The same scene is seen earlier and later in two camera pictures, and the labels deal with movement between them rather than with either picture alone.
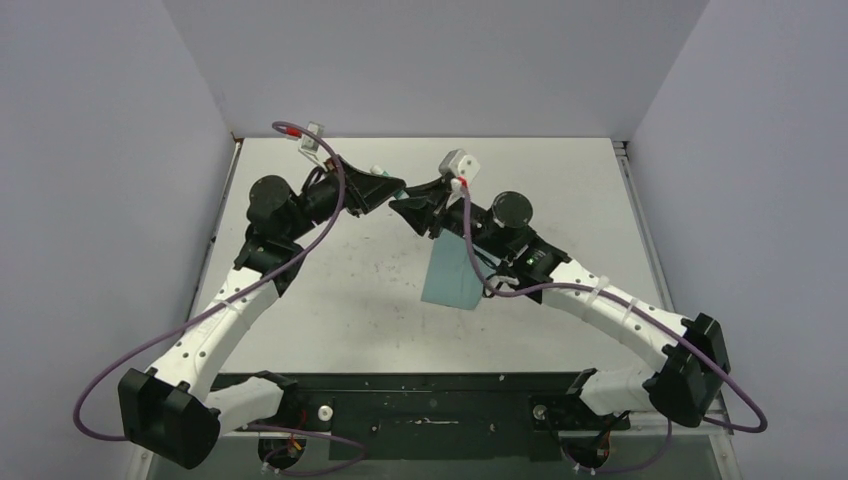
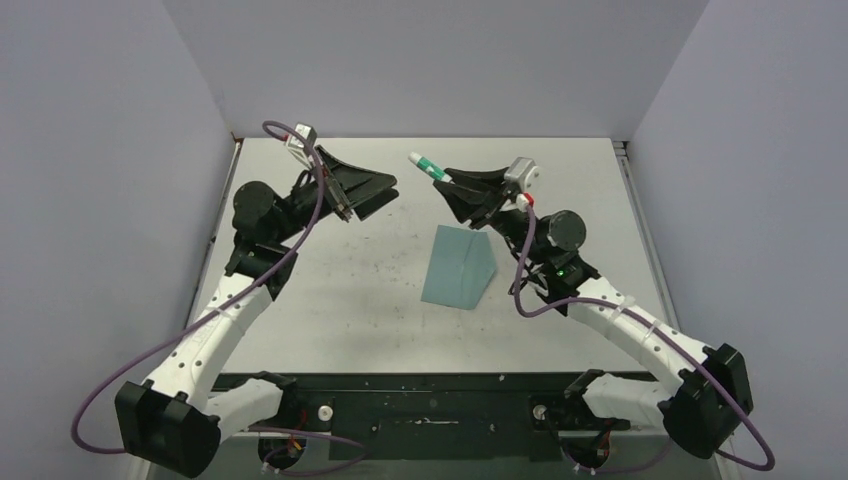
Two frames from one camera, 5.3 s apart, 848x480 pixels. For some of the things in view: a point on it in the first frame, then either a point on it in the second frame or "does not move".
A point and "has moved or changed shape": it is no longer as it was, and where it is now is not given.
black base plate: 441,416 does not move
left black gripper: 363,191 does not move
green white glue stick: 376,169 has moved or changed shape
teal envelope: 451,279 does not move
